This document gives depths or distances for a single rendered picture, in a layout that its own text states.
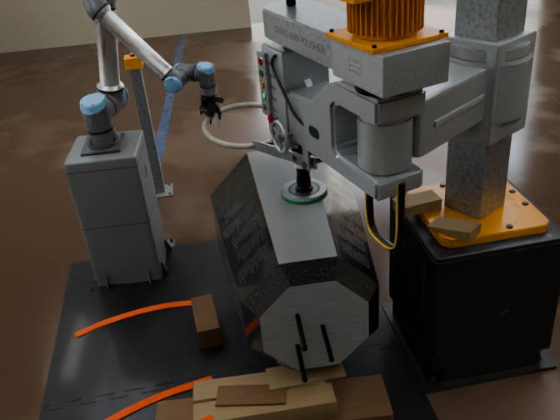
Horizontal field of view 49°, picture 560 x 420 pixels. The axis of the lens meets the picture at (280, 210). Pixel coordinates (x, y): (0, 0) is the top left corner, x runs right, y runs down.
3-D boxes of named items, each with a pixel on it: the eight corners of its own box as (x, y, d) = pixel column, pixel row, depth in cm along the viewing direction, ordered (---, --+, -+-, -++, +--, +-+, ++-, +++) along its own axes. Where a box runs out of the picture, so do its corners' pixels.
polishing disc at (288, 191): (335, 187, 295) (335, 184, 294) (308, 206, 281) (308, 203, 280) (300, 176, 307) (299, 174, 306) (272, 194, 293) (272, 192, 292)
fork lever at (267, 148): (347, 160, 267) (345, 148, 265) (307, 172, 260) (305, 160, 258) (281, 142, 328) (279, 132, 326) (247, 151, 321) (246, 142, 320)
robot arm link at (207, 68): (199, 59, 335) (216, 61, 332) (202, 81, 342) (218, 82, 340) (192, 67, 328) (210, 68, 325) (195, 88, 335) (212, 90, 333)
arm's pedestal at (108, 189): (88, 293, 378) (51, 169, 335) (102, 248, 421) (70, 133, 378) (170, 284, 379) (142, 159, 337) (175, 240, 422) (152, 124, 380)
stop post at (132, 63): (172, 184, 495) (147, 49, 441) (172, 196, 478) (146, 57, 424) (147, 187, 493) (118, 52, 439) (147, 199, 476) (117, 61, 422)
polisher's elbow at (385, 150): (379, 147, 233) (379, 98, 223) (422, 162, 220) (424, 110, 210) (346, 166, 222) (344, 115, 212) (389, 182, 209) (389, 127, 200)
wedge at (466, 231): (480, 232, 262) (481, 222, 259) (468, 242, 256) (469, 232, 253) (438, 217, 274) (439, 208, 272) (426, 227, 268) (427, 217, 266)
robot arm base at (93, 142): (87, 152, 347) (82, 137, 341) (86, 138, 362) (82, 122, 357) (122, 146, 350) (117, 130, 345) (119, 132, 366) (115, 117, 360)
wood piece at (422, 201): (430, 198, 289) (431, 189, 287) (441, 208, 281) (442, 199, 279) (391, 207, 285) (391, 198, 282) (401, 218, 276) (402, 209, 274)
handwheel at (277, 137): (307, 154, 262) (305, 121, 254) (286, 160, 258) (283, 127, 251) (291, 142, 273) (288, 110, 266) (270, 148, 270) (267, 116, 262)
